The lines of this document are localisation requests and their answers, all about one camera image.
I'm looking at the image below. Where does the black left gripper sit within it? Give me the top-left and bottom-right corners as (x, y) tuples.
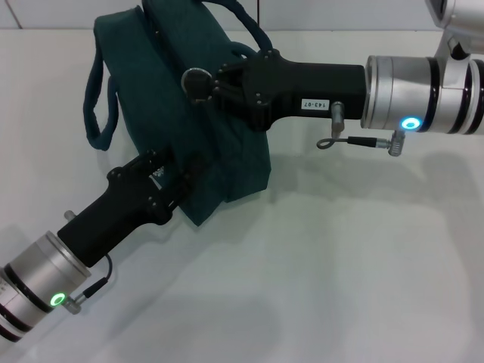
(56, 150), (207, 265)

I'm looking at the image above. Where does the dark teal insulated lunch bag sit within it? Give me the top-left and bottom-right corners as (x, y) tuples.
(85, 0), (273, 228)

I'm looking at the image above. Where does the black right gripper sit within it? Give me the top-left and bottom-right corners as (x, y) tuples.
(183, 48), (366, 132)

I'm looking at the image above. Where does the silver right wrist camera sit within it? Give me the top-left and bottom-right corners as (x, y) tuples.
(425, 0), (484, 60)

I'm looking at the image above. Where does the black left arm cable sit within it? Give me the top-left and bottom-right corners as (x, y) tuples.
(64, 253), (114, 315)

